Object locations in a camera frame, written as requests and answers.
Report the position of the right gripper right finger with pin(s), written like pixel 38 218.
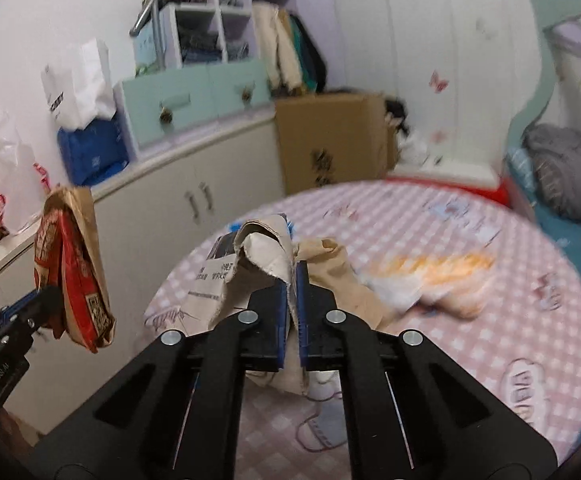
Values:
pixel 332 339

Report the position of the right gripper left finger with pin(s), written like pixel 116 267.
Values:
pixel 252 340

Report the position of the brown paper bag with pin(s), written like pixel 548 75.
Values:
pixel 261 251

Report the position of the red brown snack wrapper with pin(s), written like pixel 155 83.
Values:
pixel 66 254

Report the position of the orange white plastic bag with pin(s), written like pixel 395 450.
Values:
pixel 457 284

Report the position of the white red plastic bag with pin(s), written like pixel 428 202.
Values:
pixel 24 183

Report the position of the cream low cabinet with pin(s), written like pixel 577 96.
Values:
pixel 148 220

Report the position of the brown cardboard box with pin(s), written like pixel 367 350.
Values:
pixel 333 138

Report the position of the pink checkered tablecloth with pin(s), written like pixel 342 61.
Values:
pixel 525 347

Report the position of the blue shopping bag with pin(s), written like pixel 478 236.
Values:
pixel 94 154

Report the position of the white plastic bag on floor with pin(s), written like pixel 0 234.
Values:
pixel 412 150

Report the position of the mint green drawer unit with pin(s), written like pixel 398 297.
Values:
pixel 154 109

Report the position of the white paper shopping bag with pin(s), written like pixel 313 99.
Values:
pixel 78 86

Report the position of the dark green hanging garment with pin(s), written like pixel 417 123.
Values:
pixel 313 67

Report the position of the teal patterned bed sheet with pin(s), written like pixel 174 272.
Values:
pixel 526 201

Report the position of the cream hanging jacket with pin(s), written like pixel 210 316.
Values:
pixel 276 49

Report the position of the grey folded blanket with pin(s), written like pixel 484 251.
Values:
pixel 556 158

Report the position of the lavender shelf unit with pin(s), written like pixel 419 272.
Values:
pixel 219 31

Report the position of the mint green bunk bed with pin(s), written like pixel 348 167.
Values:
pixel 560 60

